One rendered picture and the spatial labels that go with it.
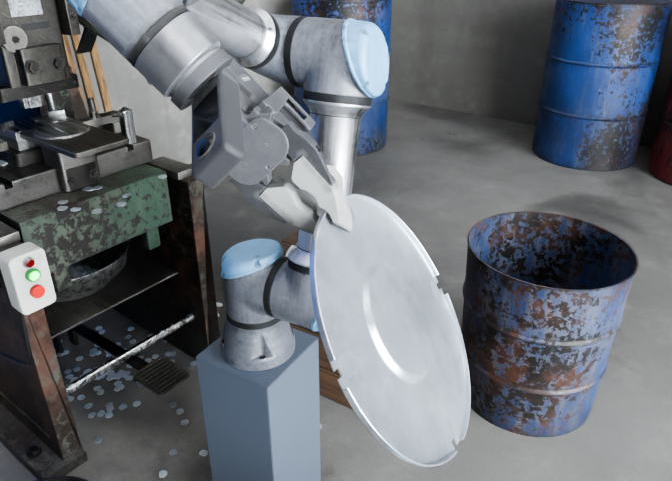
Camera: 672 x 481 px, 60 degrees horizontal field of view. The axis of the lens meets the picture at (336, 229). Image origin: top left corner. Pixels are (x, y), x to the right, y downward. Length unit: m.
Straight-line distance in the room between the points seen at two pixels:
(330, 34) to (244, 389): 0.67
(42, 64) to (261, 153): 1.03
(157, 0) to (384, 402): 0.42
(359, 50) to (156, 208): 0.86
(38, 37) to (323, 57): 0.80
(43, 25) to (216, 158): 1.12
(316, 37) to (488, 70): 3.49
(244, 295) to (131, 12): 0.64
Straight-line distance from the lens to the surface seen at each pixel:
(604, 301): 1.52
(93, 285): 1.70
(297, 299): 1.03
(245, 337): 1.15
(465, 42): 4.47
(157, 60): 0.57
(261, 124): 0.56
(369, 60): 0.95
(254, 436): 1.26
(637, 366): 2.10
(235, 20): 0.91
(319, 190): 0.57
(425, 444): 0.61
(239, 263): 1.07
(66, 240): 1.51
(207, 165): 0.49
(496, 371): 1.63
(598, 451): 1.77
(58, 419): 1.64
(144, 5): 0.58
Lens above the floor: 1.21
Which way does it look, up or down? 27 degrees down
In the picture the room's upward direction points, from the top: straight up
